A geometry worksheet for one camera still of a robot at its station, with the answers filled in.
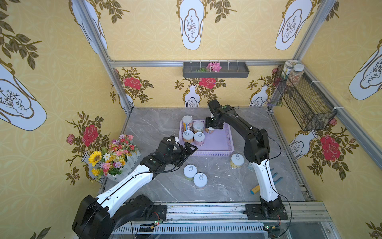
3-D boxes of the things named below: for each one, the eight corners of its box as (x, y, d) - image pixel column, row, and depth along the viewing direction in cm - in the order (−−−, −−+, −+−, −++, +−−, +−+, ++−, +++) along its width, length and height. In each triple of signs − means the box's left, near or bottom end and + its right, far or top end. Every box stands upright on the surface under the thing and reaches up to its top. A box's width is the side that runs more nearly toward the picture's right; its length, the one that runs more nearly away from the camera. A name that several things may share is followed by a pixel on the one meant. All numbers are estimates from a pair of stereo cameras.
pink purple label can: (193, 189, 83) (193, 186, 79) (193, 176, 88) (193, 172, 83) (207, 189, 83) (208, 186, 79) (206, 176, 88) (207, 172, 83)
